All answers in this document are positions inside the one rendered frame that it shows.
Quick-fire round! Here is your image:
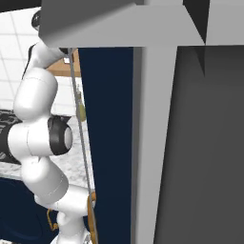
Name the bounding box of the black hob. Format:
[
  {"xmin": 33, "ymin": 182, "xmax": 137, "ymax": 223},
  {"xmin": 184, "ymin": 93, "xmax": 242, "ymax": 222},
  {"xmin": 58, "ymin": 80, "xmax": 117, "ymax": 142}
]
[{"xmin": 0, "ymin": 109, "xmax": 24, "ymax": 165}]

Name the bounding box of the thin grey cabinet door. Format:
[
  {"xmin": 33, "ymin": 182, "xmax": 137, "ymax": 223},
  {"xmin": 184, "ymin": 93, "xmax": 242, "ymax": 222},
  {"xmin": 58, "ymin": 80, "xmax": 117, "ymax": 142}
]
[{"xmin": 67, "ymin": 47, "xmax": 97, "ymax": 244}]

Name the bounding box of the gold cabinet handle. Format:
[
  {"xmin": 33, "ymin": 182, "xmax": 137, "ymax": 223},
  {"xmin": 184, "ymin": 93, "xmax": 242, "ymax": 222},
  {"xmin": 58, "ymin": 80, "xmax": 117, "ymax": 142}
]
[{"xmin": 46, "ymin": 208, "xmax": 60, "ymax": 232}]

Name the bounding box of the olive green bottle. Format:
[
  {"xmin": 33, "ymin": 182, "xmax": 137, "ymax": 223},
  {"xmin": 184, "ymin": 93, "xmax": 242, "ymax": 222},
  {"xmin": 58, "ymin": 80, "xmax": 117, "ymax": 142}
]
[{"xmin": 75, "ymin": 85, "xmax": 88, "ymax": 123}]

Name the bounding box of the grey upper cabinet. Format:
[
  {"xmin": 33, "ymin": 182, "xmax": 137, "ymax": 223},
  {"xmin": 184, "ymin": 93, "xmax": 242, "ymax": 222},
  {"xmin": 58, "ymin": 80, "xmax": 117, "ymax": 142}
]
[{"xmin": 37, "ymin": 0, "xmax": 244, "ymax": 50}]

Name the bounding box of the navy tall cabinet panel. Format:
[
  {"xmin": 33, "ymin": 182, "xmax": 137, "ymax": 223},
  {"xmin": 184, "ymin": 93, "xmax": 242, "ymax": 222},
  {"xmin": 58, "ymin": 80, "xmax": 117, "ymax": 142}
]
[{"xmin": 77, "ymin": 47, "xmax": 134, "ymax": 244}]

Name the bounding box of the wooden wall shelf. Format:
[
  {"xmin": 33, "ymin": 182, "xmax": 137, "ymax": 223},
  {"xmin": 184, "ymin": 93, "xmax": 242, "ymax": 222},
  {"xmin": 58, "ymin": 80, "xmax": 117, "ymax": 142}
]
[{"xmin": 45, "ymin": 49, "xmax": 82, "ymax": 78}]

